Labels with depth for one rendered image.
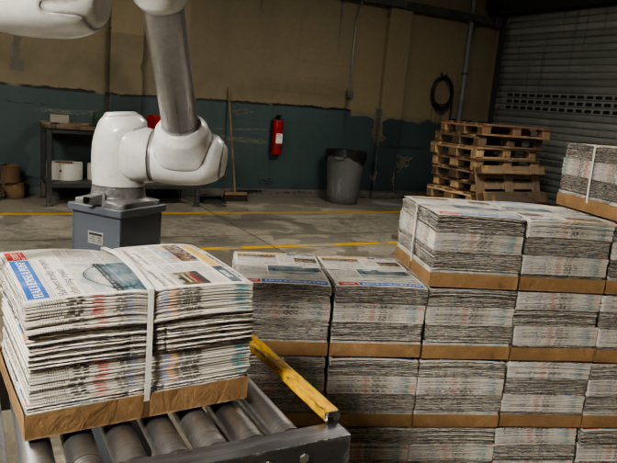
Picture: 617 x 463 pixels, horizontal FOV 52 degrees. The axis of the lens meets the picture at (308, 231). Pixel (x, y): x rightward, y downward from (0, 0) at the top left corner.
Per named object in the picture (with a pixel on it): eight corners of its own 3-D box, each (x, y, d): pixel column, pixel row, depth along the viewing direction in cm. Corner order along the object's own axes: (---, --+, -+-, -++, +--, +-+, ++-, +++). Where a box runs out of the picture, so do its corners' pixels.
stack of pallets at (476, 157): (486, 212, 939) (499, 124, 914) (538, 225, 862) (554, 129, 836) (419, 214, 868) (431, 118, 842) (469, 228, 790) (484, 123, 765)
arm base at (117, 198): (61, 203, 183) (62, 184, 182) (116, 196, 203) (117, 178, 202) (110, 212, 176) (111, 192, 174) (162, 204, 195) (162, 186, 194)
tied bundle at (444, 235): (393, 257, 227) (400, 194, 222) (470, 261, 231) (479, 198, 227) (426, 287, 190) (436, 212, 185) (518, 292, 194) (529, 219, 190)
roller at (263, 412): (211, 353, 148) (213, 333, 147) (304, 456, 108) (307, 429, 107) (191, 355, 146) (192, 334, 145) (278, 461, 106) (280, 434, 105)
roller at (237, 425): (185, 355, 145) (185, 335, 144) (270, 463, 105) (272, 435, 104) (163, 358, 143) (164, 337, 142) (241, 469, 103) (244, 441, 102)
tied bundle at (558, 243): (468, 261, 231) (477, 198, 226) (543, 265, 236) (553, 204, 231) (517, 292, 194) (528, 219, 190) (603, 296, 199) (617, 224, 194)
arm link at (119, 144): (101, 178, 198) (103, 107, 194) (159, 184, 198) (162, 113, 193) (82, 185, 182) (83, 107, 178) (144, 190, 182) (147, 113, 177)
